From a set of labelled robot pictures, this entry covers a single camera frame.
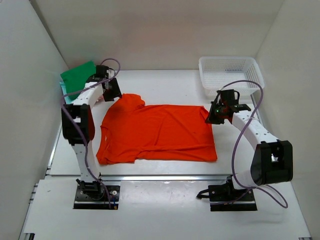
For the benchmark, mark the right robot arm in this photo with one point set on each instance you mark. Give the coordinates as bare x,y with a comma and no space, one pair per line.
272,161

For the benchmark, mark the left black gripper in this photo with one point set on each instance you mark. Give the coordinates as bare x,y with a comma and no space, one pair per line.
116,93

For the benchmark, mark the green folded t-shirt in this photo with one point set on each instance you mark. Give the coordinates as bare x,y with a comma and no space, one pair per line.
74,80

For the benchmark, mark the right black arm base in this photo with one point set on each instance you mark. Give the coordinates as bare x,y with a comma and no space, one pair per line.
223,197

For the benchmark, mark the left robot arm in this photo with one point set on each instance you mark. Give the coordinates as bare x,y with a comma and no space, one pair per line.
78,126

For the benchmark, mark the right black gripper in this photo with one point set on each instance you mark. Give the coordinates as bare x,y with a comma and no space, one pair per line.
210,118

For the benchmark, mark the pink folded t-shirt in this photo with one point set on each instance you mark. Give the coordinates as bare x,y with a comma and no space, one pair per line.
100,98

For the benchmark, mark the orange t-shirt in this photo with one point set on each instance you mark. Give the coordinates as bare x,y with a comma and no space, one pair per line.
132,130

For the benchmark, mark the white plastic mesh basket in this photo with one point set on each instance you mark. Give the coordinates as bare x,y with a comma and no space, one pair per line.
218,71

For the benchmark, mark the aluminium rail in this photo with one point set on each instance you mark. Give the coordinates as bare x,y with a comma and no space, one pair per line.
175,177

